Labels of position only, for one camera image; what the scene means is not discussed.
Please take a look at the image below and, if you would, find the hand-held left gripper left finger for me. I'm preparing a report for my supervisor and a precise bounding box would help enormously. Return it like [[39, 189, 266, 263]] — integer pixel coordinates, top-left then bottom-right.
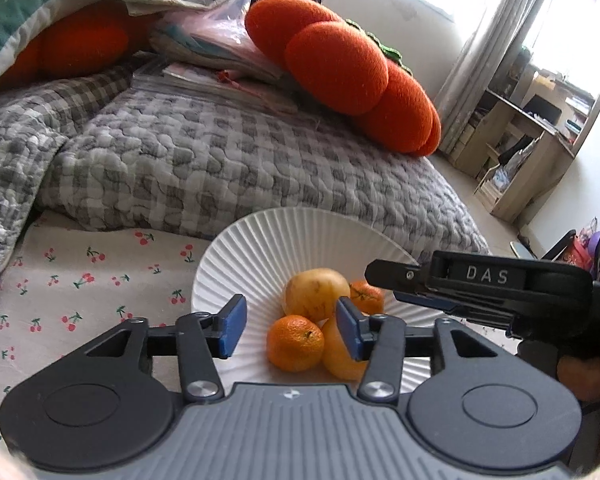
[[82, 294, 248, 404]]

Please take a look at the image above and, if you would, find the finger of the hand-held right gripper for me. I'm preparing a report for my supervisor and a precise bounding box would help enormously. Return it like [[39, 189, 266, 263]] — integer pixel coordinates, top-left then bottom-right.
[[380, 287, 512, 323], [364, 259, 433, 292]]

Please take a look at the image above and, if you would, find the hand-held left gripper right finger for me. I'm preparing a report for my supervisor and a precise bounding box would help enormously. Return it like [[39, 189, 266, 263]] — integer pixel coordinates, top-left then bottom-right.
[[334, 297, 502, 406]]

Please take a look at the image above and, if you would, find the large yellow orange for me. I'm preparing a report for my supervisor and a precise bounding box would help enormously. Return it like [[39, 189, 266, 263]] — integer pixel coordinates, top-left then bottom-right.
[[321, 316, 370, 381]]

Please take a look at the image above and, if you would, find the mandarin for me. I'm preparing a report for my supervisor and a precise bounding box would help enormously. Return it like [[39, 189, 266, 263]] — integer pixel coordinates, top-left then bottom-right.
[[266, 314, 326, 373], [349, 280, 386, 316]]

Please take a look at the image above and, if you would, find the yellow pear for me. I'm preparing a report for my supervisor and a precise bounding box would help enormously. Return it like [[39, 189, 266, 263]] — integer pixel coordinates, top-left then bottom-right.
[[284, 268, 352, 322]]

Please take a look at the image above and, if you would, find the white ribbed plate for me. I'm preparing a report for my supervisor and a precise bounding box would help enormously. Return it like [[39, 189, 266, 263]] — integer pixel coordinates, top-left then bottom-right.
[[191, 206, 448, 395]]

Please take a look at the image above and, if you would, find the person's right hand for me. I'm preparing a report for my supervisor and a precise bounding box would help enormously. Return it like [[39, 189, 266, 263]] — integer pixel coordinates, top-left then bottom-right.
[[556, 354, 600, 404]]

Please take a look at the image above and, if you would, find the colourful bag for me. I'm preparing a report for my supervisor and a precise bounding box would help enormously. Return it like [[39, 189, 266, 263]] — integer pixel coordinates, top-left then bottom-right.
[[560, 217, 600, 272]]

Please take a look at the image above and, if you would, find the wooden desk shelf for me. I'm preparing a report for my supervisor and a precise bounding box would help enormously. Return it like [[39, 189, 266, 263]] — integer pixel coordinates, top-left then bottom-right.
[[449, 62, 600, 224]]

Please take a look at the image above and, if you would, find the cherry print sheet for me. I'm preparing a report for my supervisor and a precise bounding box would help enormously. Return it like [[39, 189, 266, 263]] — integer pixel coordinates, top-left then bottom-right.
[[0, 209, 221, 443]]

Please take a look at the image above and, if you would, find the grey checkered quilt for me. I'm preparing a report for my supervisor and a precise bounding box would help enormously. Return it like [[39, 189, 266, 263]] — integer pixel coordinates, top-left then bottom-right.
[[0, 55, 491, 293]]

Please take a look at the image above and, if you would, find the black monitor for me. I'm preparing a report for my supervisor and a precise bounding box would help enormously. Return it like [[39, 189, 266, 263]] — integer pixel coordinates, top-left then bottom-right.
[[521, 95, 564, 127]]

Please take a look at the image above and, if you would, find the orange pumpkin cushion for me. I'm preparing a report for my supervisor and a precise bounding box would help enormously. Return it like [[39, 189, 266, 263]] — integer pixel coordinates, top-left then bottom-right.
[[244, 0, 442, 156]]

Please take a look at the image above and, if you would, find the light grey curtain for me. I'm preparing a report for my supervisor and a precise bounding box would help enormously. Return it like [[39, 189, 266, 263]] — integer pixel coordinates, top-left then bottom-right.
[[432, 0, 565, 155]]

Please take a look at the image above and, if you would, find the clear plastic folder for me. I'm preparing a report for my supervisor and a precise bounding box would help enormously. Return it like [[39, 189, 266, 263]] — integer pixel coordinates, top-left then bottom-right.
[[131, 59, 301, 116]]

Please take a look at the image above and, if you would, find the plastic bag of clothes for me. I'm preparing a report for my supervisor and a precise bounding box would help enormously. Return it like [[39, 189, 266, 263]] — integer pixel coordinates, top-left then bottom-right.
[[149, 0, 293, 86]]

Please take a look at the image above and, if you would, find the orange round cushion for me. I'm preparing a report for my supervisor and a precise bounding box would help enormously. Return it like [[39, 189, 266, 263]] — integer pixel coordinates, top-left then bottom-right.
[[0, 2, 153, 92]]

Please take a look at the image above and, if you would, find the green white-patterned pillow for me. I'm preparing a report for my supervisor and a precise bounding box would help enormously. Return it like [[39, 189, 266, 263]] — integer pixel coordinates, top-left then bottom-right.
[[0, 0, 97, 88]]

